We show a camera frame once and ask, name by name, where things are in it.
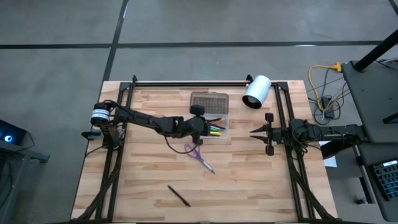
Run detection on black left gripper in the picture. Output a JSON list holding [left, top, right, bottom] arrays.
[[177, 105, 210, 145]]

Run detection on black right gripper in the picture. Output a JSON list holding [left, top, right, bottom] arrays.
[[249, 113, 292, 156]]

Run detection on clear plastic supply box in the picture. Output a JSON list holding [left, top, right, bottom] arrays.
[[189, 91, 230, 139]]

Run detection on purple scissors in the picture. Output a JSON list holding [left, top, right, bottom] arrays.
[[184, 142, 216, 174]]

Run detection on black power adapter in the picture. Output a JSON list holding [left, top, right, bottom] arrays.
[[321, 96, 335, 119]]

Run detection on white paper sheet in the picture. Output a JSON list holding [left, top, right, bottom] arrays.
[[318, 139, 338, 169]]

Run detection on black cart beam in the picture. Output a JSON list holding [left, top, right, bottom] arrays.
[[320, 141, 371, 160]]

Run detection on dark grey side desk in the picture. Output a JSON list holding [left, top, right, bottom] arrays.
[[353, 141, 398, 223]]

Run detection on grey metal cart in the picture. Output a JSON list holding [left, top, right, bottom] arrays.
[[341, 57, 398, 144]]

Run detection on keyboard with green keys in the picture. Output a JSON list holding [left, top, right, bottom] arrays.
[[369, 159, 398, 202]]

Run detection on black diagonal pole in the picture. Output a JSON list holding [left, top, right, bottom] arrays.
[[354, 29, 398, 72]]

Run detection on black device with blue light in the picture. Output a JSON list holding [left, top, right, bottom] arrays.
[[0, 119, 27, 146]]

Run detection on dark equipment stand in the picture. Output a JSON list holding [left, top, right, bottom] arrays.
[[0, 141, 50, 224]]

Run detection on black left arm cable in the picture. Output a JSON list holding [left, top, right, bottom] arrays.
[[164, 135, 191, 155]]

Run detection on black aluminium table frame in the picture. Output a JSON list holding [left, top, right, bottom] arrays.
[[70, 73, 341, 223]]

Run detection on yellow extension cable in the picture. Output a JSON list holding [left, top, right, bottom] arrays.
[[308, 62, 343, 110]]

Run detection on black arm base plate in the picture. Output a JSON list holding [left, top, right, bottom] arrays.
[[81, 129, 102, 141]]

